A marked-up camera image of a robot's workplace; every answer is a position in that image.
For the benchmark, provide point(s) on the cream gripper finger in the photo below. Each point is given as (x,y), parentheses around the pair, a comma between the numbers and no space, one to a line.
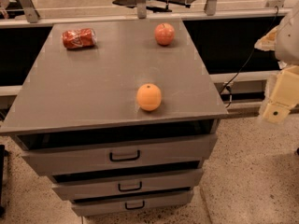
(268,41)
(281,95)

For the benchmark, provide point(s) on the top grey drawer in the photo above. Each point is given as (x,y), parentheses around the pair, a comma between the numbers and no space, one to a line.
(91,158)

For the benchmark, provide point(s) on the grey metal railing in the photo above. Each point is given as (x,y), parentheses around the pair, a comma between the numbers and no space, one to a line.
(27,12)

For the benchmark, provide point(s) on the crushed red soda can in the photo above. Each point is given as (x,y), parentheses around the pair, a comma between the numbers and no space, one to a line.
(79,38)

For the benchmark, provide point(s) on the middle grey drawer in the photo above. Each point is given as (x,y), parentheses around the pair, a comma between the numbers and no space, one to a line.
(121,185)

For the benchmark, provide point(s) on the orange fruit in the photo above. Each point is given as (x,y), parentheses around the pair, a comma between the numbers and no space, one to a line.
(149,97)

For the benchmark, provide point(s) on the red apple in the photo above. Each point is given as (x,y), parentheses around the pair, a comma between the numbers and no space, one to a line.
(164,34)

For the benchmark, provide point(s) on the grey drawer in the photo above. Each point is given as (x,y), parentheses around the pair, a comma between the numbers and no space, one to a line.
(121,185)
(127,204)
(91,158)

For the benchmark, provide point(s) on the bottom grey drawer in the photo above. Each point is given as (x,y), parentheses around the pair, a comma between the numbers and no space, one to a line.
(127,204)

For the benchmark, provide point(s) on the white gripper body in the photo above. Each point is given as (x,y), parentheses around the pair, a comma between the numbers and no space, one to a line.
(288,42)

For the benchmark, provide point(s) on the grey drawer cabinet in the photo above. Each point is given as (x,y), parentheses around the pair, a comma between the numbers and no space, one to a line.
(84,97)

